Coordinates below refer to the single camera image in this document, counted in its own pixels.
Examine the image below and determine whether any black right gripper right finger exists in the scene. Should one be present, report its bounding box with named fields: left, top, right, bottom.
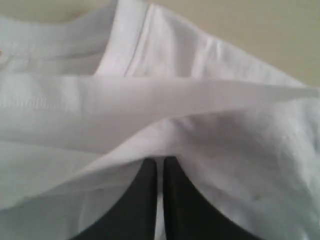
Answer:
left=163, top=157, right=250, bottom=240

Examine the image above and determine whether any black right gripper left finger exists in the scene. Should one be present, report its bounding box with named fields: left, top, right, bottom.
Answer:
left=73, top=158, right=158, bottom=240

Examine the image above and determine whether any white t-shirt with red logo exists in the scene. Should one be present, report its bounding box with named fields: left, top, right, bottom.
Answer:
left=0, top=0, right=320, bottom=240

